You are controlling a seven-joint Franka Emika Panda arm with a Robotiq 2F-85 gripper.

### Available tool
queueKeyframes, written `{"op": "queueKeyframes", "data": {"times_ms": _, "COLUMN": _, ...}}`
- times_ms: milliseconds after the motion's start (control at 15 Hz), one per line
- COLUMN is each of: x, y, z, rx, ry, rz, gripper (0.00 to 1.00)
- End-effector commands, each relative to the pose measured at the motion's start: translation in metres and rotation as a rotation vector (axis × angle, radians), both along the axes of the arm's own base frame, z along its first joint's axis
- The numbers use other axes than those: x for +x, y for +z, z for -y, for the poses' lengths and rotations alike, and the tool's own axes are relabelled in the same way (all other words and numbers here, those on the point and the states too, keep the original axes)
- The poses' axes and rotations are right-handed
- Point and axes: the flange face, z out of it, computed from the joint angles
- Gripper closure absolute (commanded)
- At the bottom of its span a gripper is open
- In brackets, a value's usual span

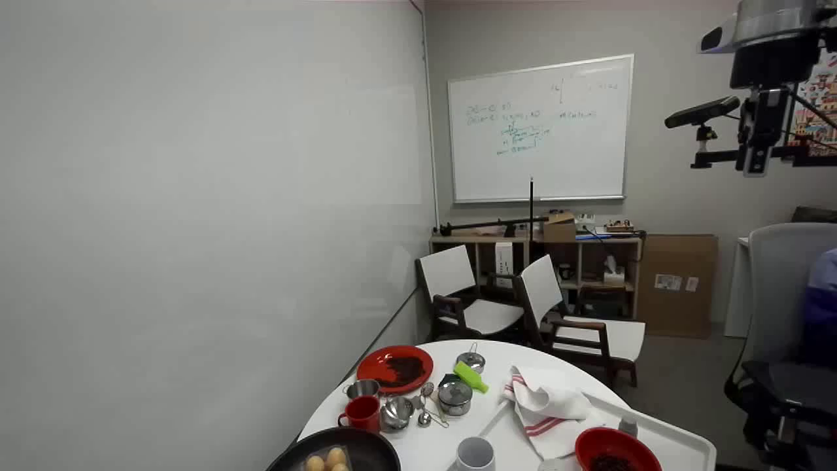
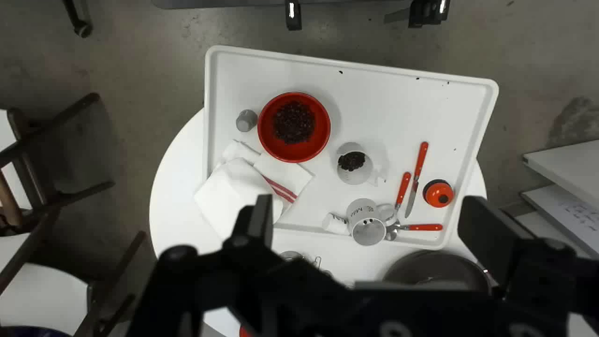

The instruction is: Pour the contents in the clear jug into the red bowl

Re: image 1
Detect small steel bowl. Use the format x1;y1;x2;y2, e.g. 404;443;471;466
382;397;412;432

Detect red bowl on tray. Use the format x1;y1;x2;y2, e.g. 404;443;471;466
574;426;662;471

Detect left white cushioned chair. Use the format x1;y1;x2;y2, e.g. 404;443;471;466
419;245;523;340

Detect white cushioned chair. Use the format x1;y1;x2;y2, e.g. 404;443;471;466
419;245;523;340
520;257;646;384

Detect black tripod stand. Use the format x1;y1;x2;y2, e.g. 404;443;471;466
432;179;546;243

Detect red plate with food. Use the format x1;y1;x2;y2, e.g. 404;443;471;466
355;346;433;396

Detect steel cup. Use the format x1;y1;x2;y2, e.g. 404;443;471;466
344;380;378;401

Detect round steel tin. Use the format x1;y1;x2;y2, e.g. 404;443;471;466
436;375;472;417

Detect steel measuring spoon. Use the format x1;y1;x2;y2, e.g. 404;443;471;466
416;410;433;426

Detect red mug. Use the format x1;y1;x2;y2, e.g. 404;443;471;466
338;396;382;432

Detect black frying pan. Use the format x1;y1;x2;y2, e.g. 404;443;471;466
266;426;399;471

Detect right white cushioned chair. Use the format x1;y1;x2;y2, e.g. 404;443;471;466
520;257;646;384

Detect white mug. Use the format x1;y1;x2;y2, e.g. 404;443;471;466
449;438;493;471

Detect white plastic tray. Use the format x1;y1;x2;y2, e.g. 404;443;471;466
478;396;716;471

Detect white red striped cloth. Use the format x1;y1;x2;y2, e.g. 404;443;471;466
505;367;591;461

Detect cardboard box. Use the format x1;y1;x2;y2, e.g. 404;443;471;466
639;234;716;337

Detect small salt shaker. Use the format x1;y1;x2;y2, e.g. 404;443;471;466
616;418;639;438

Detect grey office chair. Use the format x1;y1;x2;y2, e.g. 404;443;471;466
725;222;837;471

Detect wall whiteboard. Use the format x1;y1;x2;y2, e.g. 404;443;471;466
448;56;632;204

